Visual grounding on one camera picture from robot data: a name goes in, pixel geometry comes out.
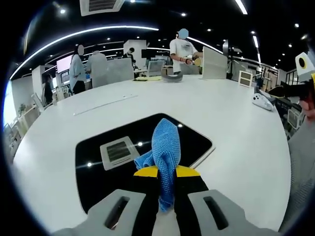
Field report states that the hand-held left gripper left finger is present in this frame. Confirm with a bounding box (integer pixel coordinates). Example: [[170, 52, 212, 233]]
[[53, 166, 159, 236]]

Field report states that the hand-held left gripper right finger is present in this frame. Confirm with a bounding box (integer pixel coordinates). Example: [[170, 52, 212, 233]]
[[173, 165, 279, 236]]

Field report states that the blue cleaning cloth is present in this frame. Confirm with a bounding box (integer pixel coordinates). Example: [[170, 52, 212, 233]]
[[133, 118, 182, 213]]

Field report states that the person's right hand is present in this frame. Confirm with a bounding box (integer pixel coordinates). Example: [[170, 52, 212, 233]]
[[301, 95, 315, 119]]

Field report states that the white handheld device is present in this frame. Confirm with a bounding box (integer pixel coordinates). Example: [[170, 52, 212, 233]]
[[252, 93, 275, 112]]

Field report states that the small white shelf box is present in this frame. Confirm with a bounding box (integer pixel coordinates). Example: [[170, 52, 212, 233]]
[[239, 70, 252, 87]]

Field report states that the person's light shirt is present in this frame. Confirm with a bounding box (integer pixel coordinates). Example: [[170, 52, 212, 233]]
[[278, 118, 315, 233]]

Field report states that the black tripod stand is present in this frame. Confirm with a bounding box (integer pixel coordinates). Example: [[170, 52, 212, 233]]
[[222, 39, 243, 80]]

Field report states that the light grey ribbed partition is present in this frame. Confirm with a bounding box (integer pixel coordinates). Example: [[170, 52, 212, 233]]
[[201, 46, 228, 80]]

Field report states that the straight ceiling light strip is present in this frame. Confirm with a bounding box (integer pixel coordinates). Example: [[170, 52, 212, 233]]
[[234, 0, 248, 14]]

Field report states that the curved grey headband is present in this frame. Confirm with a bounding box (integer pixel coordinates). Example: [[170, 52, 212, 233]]
[[161, 72, 184, 84]]

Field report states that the grey mesh office chair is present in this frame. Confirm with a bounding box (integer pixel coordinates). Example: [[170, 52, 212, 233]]
[[147, 60, 165, 77]]

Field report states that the yellow paper sheet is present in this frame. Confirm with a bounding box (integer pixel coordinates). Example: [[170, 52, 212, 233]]
[[134, 76, 162, 82]]

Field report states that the grey desk partition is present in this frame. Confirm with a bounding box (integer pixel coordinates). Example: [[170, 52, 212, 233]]
[[106, 58, 135, 86]]

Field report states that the pink display screen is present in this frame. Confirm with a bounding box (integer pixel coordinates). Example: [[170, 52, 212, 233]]
[[56, 55, 74, 74]]

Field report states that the long curved ceiling light strip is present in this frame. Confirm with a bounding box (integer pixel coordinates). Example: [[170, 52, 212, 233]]
[[9, 25, 159, 80]]

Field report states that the ceiling air conditioner unit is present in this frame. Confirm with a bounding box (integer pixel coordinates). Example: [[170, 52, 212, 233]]
[[79, 0, 124, 17]]

